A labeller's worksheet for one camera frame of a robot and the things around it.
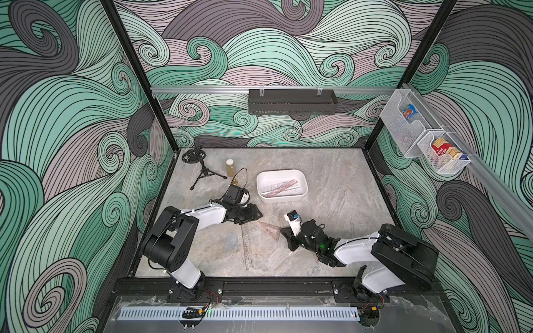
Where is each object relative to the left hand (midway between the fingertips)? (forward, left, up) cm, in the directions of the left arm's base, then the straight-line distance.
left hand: (258, 214), depth 90 cm
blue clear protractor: (-11, +11, -4) cm, 16 cm away
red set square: (-6, -7, -3) cm, 10 cm away
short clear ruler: (+17, -8, -4) cm, 19 cm away
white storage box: (+22, -5, -2) cm, 22 cm away
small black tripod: (+17, +27, +20) cm, 37 cm away
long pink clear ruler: (-13, +4, -3) cm, 15 cm away
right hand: (-7, -11, -1) cm, 13 cm away
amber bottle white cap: (+24, +15, +3) cm, 28 cm away
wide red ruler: (+20, -18, -3) cm, 27 cm away
